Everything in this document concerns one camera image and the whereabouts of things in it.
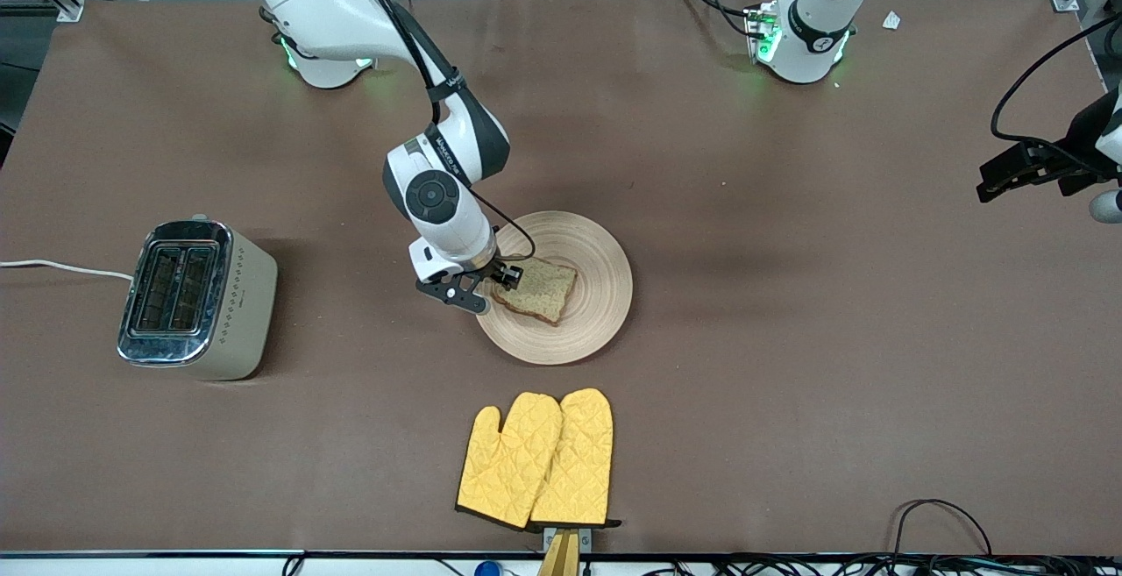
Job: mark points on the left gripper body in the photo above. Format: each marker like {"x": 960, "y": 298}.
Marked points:
{"x": 1084, "y": 139}

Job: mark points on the chrome and beige toaster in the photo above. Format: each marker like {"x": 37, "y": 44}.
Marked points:
{"x": 245, "y": 313}

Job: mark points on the round wooden plate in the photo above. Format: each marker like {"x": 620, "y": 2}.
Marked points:
{"x": 596, "y": 295}

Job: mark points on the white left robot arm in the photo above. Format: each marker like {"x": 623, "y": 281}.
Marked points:
{"x": 815, "y": 32}

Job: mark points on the grey metal bracket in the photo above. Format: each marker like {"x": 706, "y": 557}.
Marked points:
{"x": 585, "y": 538}

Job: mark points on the brown table cover sheet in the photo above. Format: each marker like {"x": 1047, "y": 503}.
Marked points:
{"x": 789, "y": 295}

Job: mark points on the yellow quilted oven mitt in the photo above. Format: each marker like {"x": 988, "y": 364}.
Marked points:
{"x": 508, "y": 462}
{"x": 578, "y": 462}

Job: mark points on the white paper scrap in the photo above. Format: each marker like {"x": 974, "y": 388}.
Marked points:
{"x": 891, "y": 20}

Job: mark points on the blue knob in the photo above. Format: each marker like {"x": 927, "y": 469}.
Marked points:
{"x": 487, "y": 570}

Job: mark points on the brown bread slice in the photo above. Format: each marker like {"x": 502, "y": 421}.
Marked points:
{"x": 543, "y": 291}

